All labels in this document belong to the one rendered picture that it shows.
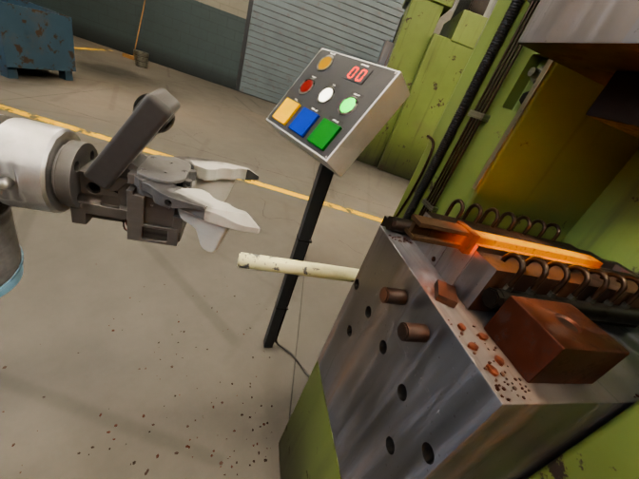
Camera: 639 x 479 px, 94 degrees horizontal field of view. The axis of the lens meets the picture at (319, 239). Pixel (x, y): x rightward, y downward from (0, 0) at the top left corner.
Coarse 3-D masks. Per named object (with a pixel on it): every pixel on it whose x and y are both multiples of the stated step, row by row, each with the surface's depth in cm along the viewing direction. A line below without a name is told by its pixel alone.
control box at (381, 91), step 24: (312, 72) 91; (336, 72) 85; (384, 72) 75; (288, 96) 93; (312, 96) 87; (336, 96) 81; (360, 96) 76; (384, 96) 74; (408, 96) 78; (336, 120) 78; (360, 120) 74; (384, 120) 78; (312, 144) 80; (336, 144) 75; (360, 144) 78; (336, 168) 78
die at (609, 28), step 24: (552, 0) 40; (576, 0) 37; (600, 0) 35; (624, 0) 33; (528, 24) 44; (552, 24) 40; (576, 24) 37; (600, 24) 34; (624, 24) 32; (552, 48) 42; (576, 48) 38; (600, 48) 36; (624, 48) 33; (600, 72) 45
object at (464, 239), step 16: (416, 224) 44; (432, 224) 44; (448, 224) 46; (464, 224) 48; (416, 240) 44; (432, 240) 45; (448, 240) 47; (464, 240) 46; (480, 240) 47; (496, 240) 48; (512, 240) 50; (544, 256) 52; (560, 256) 52; (576, 256) 54
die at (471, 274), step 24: (432, 216) 57; (528, 240) 60; (432, 264) 55; (456, 264) 49; (480, 264) 45; (504, 264) 45; (576, 264) 53; (456, 288) 48; (480, 288) 44; (552, 288) 47
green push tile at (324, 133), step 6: (324, 120) 79; (318, 126) 80; (324, 126) 78; (330, 126) 77; (336, 126) 76; (312, 132) 80; (318, 132) 79; (324, 132) 78; (330, 132) 77; (336, 132) 76; (312, 138) 80; (318, 138) 78; (324, 138) 77; (330, 138) 76; (318, 144) 77; (324, 144) 76
